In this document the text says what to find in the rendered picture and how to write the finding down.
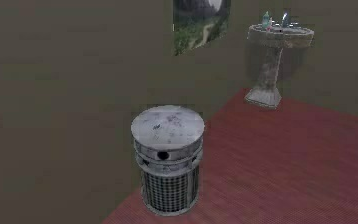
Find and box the teal soap bottle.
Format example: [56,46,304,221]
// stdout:
[261,10,273,32]

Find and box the silver sink faucet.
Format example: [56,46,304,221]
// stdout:
[276,12,299,29]

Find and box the grey metal trash can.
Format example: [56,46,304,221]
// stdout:
[130,104,206,217]

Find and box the grey pedestal sink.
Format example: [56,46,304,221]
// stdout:
[244,23,315,110]

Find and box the green landscape wall picture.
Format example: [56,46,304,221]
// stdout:
[172,0,232,57]

